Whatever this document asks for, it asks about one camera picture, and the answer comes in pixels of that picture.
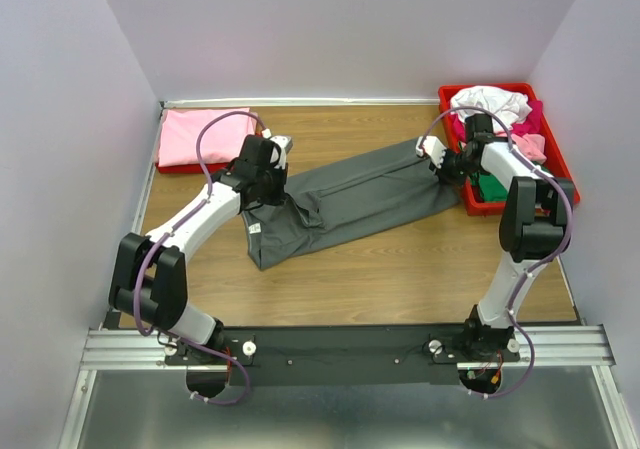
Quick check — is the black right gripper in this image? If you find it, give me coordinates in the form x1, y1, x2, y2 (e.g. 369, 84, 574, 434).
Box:
428, 147, 479, 190

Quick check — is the grey t shirt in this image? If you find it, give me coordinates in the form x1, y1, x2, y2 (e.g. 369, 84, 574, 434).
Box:
242, 140, 459, 270

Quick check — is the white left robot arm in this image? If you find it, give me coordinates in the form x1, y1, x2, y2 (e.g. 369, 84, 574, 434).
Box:
108, 135, 293, 364

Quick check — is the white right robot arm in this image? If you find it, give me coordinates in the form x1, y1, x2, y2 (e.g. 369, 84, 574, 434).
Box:
416, 109, 575, 362

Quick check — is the green t shirt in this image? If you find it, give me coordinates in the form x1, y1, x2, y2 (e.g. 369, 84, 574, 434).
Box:
474, 166, 556, 204

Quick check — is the folded pink t shirt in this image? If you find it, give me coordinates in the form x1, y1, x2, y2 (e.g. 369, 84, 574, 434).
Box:
156, 109, 257, 171

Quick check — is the light pink t shirt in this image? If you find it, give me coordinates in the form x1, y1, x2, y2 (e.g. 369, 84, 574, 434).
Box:
512, 134, 547, 164

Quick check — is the white t shirt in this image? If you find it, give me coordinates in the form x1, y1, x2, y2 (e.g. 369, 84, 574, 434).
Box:
450, 85, 533, 130

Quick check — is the magenta t shirt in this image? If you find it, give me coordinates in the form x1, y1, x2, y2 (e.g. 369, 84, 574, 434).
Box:
449, 101, 543, 142

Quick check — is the folded red t shirt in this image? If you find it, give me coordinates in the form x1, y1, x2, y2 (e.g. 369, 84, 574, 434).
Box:
155, 132, 248, 174

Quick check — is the red plastic bin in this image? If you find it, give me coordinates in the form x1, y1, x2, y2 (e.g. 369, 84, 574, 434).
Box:
438, 82, 571, 216

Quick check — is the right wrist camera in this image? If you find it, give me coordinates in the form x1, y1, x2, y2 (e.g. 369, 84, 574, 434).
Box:
415, 136, 447, 169

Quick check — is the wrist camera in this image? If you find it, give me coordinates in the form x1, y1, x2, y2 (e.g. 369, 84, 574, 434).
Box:
415, 136, 447, 169
261, 129, 293, 169

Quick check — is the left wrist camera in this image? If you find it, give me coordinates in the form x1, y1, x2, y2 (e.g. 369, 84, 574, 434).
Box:
261, 129, 293, 169

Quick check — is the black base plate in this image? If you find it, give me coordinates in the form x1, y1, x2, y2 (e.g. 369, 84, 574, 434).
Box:
167, 323, 534, 388

